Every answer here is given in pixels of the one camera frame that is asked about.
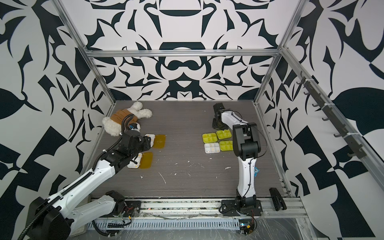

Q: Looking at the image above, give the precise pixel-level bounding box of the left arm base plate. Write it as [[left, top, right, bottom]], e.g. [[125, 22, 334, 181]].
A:
[[102, 201, 142, 218]]

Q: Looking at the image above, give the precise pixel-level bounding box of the white plush bunny toy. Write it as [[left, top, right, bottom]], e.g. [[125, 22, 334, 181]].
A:
[[102, 102, 153, 137]]

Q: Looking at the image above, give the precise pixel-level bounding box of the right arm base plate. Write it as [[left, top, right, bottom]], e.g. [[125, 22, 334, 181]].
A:
[[219, 200, 263, 217]]

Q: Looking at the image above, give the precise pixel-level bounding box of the yellow pillbox near left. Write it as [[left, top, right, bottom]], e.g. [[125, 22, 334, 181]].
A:
[[127, 152, 154, 169]]

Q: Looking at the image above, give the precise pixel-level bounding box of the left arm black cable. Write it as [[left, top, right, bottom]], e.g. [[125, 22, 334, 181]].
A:
[[91, 217, 133, 238]]

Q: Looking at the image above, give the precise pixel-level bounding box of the wall hook rack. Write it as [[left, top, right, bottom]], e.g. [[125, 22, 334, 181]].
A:
[[298, 77, 367, 159]]

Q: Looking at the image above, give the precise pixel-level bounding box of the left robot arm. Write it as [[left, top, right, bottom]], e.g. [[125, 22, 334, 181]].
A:
[[19, 130, 155, 240]]

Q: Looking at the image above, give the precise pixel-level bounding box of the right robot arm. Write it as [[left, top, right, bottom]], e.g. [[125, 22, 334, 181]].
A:
[[213, 103, 261, 208]]

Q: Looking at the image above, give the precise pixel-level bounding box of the grey sponge block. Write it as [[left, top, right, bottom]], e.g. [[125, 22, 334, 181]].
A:
[[70, 225, 88, 237]]

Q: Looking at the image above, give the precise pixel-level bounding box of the yellow pillbox far left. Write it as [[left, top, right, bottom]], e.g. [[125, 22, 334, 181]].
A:
[[145, 134, 166, 149]]

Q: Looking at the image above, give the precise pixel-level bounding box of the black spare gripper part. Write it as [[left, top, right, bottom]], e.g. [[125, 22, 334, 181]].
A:
[[269, 188, 287, 211]]

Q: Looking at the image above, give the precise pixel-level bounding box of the clear lid pillbox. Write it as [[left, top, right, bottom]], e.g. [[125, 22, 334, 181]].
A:
[[204, 143, 221, 154]]

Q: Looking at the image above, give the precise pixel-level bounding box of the yellow pillbox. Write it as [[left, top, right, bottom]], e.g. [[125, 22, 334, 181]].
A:
[[145, 134, 166, 149], [127, 152, 154, 169]]

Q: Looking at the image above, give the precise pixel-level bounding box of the green pillbox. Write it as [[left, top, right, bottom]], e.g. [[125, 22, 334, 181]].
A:
[[219, 141, 234, 152], [202, 133, 218, 144], [216, 130, 232, 140]]

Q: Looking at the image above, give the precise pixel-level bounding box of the green circuit board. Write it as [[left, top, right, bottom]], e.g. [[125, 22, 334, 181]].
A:
[[239, 219, 257, 235]]

